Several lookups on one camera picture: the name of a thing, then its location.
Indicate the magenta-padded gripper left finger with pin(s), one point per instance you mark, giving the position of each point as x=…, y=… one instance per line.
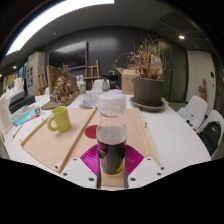
x=83, y=170

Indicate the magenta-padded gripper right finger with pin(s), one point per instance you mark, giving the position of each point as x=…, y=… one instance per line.
x=140, y=170

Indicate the clear bottle with dark drink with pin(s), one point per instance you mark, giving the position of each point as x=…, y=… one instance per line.
x=111, y=150

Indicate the flat round red coaster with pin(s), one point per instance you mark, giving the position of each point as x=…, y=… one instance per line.
x=90, y=131

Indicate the beige canvas mat wooden strips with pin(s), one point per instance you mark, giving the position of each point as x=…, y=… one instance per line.
x=50, y=143

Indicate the lime green mug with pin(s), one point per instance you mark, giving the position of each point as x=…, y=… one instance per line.
x=61, y=120

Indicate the grey plant saucer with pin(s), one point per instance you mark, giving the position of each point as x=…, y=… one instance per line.
x=146, y=107

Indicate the printed newspaper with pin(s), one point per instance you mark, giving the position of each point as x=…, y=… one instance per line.
x=88, y=99

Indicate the wooden paintbrush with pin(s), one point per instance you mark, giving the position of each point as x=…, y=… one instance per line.
x=31, y=117

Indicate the small glass jar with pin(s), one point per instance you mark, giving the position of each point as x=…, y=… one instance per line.
x=37, y=110

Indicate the thin red-striped paintbrush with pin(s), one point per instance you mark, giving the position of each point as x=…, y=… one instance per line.
x=16, y=131

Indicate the black backpack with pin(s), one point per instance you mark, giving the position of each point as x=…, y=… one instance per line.
x=210, y=136

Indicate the dried plant in grey pot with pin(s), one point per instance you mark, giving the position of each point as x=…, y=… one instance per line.
x=148, y=91

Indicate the colourful book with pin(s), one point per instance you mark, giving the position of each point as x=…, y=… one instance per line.
x=23, y=115

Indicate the green-labelled white spray bottle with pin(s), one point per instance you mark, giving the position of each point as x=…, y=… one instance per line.
x=82, y=87

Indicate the white plastic chair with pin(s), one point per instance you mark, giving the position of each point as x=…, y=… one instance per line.
x=216, y=116
x=97, y=85
x=196, y=108

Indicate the golden sculpture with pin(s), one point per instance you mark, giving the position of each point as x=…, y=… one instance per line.
x=65, y=86

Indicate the dark grey spray bottle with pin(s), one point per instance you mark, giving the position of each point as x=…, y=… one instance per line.
x=105, y=85

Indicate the brown cardboard box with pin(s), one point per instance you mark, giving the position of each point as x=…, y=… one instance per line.
x=128, y=81

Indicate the black box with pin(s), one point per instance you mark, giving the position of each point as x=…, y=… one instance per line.
x=21, y=101

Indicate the wooden easel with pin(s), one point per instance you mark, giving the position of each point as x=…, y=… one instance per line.
x=92, y=71

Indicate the white cabinet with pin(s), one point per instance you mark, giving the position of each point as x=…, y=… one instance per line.
x=35, y=73

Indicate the white ceiling light strip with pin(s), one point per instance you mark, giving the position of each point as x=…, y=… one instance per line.
x=43, y=20

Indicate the wooden wall figure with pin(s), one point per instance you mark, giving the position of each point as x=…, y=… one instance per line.
x=202, y=90

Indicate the black wall screen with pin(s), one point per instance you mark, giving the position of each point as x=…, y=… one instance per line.
x=68, y=55

